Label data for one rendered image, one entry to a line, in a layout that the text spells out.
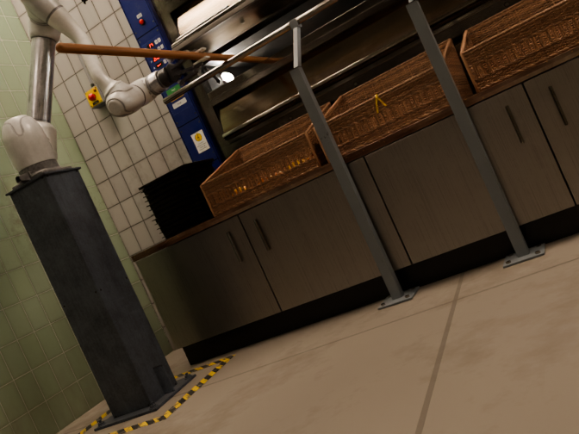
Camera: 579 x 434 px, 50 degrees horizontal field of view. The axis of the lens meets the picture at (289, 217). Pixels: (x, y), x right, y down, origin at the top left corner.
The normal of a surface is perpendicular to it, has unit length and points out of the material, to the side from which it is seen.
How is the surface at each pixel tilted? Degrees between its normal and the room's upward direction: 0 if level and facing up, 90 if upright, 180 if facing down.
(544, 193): 90
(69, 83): 90
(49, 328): 90
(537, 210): 90
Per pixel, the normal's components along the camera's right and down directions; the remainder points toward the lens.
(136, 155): -0.39, 0.20
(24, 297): 0.82, -0.37
